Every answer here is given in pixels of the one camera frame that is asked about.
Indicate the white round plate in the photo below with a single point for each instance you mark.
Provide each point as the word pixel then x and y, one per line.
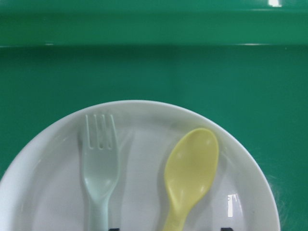
pixel 42 188

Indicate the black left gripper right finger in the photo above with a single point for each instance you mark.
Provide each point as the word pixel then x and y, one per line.
pixel 226 229

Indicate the yellow plastic spoon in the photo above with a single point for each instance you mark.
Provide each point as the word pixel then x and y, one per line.
pixel 189 173

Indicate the green plastic tray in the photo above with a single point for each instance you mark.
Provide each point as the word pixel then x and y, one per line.
pixel 241 63

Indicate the pale green plastic fork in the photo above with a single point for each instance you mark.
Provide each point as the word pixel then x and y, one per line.
pixel 100 168

